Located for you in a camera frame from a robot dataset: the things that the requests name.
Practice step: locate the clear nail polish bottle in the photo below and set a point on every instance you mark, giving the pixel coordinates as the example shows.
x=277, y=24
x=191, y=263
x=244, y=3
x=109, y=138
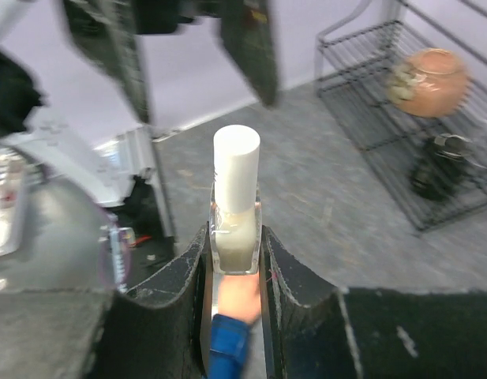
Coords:
x=235, y=238

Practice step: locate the black mug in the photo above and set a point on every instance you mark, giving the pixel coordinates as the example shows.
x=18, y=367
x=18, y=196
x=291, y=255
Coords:
x=441, y=166

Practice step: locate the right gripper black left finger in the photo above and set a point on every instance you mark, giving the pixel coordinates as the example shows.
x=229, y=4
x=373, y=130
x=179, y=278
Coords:
x=158, y=329

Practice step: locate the black wire rack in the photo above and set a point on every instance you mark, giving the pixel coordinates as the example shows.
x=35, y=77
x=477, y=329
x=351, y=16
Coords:
x=354, y=59

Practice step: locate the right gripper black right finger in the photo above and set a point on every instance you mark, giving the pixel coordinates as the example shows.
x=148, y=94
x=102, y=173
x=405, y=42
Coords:
x=314, y=329

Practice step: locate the white nail polish cap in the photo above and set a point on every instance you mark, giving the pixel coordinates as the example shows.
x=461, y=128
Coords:
x=236, y=160

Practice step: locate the blue plaid sleeve forearm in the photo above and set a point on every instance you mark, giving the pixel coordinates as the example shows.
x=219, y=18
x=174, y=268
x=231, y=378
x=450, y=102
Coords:
x=229, y=347

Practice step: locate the person's hand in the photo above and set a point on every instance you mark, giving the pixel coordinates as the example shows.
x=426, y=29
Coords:
x=239, y=298

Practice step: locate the brown ceramic bowl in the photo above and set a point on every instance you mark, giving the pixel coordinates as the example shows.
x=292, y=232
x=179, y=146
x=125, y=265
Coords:
x=431, y=83

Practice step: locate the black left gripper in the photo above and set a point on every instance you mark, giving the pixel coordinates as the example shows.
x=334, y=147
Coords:
x=176, y=16

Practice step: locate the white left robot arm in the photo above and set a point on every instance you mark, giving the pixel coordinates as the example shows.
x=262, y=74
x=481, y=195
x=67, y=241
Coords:
x=49, y=140

